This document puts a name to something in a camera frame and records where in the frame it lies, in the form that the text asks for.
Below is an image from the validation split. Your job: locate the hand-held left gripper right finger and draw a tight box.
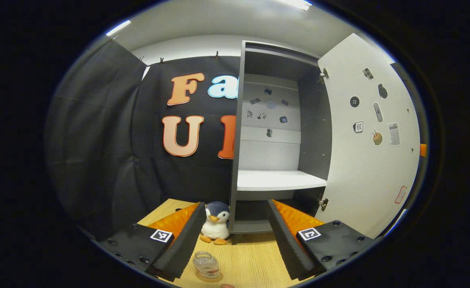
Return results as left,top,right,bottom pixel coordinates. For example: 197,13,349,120
266,199,383,281

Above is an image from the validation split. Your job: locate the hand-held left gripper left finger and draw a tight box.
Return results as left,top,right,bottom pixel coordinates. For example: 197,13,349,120
99,201,207,282

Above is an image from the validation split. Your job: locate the clear plastic bottle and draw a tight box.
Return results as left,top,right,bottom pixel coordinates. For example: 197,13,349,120
192,251,221,279

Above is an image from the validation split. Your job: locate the beige cabinet door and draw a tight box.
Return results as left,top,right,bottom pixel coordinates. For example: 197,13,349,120
317,33,421,239

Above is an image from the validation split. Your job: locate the penguin plush toy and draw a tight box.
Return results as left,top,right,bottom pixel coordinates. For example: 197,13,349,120
200,201,231,246

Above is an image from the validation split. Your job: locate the black backdrop cloth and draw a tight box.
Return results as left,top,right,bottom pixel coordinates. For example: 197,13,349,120
45,38,243,240

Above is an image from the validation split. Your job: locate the ceiling light panel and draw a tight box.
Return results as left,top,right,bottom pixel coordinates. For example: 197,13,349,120
277,0,312,11

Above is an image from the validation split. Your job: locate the long ceiling light strip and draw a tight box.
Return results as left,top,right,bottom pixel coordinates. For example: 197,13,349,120
106,20,132,37

